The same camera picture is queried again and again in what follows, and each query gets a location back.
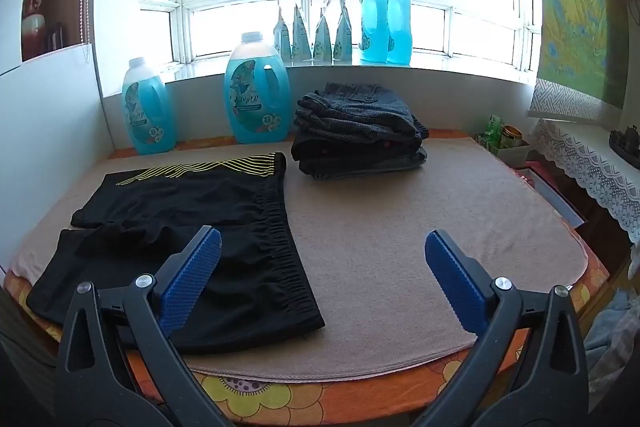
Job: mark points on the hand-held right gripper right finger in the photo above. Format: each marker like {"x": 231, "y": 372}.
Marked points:
{"x": 452, "y": 277}

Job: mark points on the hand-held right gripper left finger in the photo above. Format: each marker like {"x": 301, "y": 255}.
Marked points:
{"x": 192, "y": 277}

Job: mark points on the black shorts with yellow stripes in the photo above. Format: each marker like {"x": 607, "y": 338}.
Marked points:
{"x": 240, "y": 217}

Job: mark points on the black folded pants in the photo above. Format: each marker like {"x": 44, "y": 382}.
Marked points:
{"x": 345, "y": 152}

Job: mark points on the beige towel mat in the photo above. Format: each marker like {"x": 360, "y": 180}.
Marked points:
{"x": 375, "y": 257}

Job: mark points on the dark blue folded jeans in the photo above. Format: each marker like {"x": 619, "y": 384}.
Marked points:
{"x": 400, "y": 164}

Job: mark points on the white flat box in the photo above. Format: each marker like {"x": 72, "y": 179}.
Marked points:
{"x": 555, "y": 197}

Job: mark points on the green box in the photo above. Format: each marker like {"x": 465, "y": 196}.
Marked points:
{"x": 492, "y": 132}

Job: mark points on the round tin can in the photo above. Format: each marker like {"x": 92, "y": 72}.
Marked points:
{"x": 512, "y": 137}

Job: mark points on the large blue detergent bottle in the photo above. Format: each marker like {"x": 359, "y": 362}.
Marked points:
{"x": 250, "y": 97}
{"x": 142, "y": 112}

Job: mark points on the grey crumpled cloth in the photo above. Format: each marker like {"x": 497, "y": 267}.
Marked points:
{"x": 612, "y": 342}

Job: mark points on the white lace cloth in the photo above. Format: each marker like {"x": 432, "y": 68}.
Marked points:
{"x": 595, "y": 167}

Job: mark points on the stack of folded dark jeans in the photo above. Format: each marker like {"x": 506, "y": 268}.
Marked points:
{"x": 360, "y": 112}

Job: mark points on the teal detergent refill pouch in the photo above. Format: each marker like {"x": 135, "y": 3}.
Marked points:
{"x": 281, "y": 37}
{"x": 301, "y": 39}
{"x": 343, "y": 39}
{"x": 323, "y": 39}

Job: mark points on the slim blue detergent bottle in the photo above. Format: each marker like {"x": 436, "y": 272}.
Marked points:
{"x": 372, "y": 22}
{"x": 399, "y": 24}

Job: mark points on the red vase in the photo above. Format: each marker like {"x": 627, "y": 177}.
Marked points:
{"x": 35, "y": 17}

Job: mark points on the landscape wall scroll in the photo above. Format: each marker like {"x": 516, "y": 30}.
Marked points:
{"x": 575, "y": 17}

